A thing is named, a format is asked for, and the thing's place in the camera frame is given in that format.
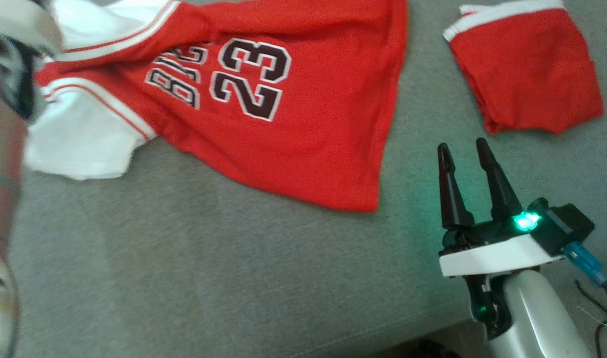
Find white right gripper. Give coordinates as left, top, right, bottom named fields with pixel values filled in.
left=437, top=138, right=565, bottom=277

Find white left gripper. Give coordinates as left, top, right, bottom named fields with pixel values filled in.
left=0, top=0, right=63, bottom=55

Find red shorts with white stripe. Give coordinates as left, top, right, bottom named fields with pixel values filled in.
left=443, top=0, right=604, bottom=136

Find red basketball jersey number 23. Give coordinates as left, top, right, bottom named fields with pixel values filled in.
left=25, top=0, right=408, bottom=213

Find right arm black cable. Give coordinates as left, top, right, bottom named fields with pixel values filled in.
left=563, top=242, right=607, bottom=358

